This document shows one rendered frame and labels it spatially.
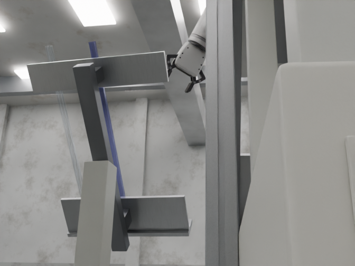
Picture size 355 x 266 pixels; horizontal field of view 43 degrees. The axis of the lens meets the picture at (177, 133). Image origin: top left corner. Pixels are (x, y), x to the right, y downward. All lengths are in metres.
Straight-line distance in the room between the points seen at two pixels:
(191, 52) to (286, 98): 1.50
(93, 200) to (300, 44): 0.88
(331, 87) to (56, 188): 11.27
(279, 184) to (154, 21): 6.08
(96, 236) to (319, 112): 0.88
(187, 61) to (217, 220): 1.14
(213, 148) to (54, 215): 10.73
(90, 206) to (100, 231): 0.06
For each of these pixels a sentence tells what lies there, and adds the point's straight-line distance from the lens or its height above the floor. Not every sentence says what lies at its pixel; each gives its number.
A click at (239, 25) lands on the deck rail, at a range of 0.84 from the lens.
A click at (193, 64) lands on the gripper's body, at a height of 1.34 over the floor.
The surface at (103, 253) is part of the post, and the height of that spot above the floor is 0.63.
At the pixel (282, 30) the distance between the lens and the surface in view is 0.86.
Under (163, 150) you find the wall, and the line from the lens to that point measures 10.87.
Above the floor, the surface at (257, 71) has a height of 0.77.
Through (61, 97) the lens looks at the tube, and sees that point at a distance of 1.15.
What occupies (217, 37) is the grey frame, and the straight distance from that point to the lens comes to 0.67.
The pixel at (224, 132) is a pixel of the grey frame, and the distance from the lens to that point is 0.59.
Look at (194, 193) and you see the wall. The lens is 10.48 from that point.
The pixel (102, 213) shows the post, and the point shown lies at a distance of 1.01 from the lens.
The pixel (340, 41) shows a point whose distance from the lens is 0.19.
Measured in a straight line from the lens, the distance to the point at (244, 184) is 1.03.
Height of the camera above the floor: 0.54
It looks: 21 degrees up
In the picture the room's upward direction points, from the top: 2 degrees clockwise
